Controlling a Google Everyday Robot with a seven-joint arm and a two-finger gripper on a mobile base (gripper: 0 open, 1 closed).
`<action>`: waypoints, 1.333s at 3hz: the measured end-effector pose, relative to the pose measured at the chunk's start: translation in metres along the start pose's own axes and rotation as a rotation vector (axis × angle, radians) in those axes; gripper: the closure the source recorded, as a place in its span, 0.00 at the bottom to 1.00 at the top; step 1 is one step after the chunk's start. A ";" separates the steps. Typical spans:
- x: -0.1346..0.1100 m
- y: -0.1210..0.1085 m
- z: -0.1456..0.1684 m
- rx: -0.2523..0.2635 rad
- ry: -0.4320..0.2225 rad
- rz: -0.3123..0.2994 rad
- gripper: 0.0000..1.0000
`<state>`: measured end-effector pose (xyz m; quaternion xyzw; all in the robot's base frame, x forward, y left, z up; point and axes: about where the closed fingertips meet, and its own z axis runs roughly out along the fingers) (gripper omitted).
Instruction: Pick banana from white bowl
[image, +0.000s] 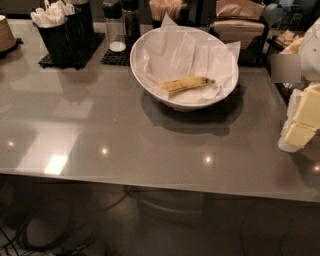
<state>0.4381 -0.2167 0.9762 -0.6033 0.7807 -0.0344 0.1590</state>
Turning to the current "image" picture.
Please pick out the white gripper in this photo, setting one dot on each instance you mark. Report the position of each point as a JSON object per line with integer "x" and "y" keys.
{"x": 312, "y": 53}

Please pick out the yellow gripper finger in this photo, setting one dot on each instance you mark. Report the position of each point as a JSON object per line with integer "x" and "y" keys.
{"x": 295, "y": 136}

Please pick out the yellow banana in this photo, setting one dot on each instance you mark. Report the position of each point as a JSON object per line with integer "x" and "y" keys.
{"x": 185, "y": 84}

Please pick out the white bowl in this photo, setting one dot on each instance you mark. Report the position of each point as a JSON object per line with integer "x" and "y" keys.
{"x": 186, "y": 101}

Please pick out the black tray with packets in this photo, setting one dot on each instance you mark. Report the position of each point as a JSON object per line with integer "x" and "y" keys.
{"x": 287, "y": 42}

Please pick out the black napkin dispenser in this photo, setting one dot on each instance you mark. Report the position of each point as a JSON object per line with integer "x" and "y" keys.
{"x": 250, "y": 33}

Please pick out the brown paper napkins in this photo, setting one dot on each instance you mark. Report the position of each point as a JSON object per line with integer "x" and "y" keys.
{"x": 239, "y": 9}

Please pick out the white paper liner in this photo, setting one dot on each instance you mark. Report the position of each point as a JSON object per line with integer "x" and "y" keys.
{"x": 186, "y": 56}

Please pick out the wooden stir sticks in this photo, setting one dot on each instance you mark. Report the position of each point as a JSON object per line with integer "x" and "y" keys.
{"x": 172, "y": 8}

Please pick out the black rubber mat small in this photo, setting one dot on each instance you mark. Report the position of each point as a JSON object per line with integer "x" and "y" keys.
{"x": 118, "y": 58}

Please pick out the dark pepper shaker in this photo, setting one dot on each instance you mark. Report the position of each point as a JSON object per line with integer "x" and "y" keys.
{"x": 130, "y": 10}

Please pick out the glass salt shaker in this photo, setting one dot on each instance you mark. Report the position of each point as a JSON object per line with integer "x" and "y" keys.
{"x": 112, "y": 10}

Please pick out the black rubber mat left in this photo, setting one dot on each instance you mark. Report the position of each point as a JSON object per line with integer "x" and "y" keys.
{"x": 80, "y": 59}

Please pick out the black cutlery holder back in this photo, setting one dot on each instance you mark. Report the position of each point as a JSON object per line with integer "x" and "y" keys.
{"x": 86, "y": 18}

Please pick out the black cutlery holder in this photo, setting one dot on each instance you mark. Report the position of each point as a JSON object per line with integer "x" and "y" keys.
{"x": 63, "y": 42}
{"x": 86, "y": 18}

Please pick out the black cutlery holder front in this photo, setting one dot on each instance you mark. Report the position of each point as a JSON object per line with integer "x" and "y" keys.
{"x": 63, "y": 42}

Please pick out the white plastic cutlery bundle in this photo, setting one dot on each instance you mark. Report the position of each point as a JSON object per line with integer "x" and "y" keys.
{"x": 54, "y": 14}

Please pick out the stack of paper cups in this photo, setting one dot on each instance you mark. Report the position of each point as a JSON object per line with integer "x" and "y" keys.
{"x": 7, "y": 39}

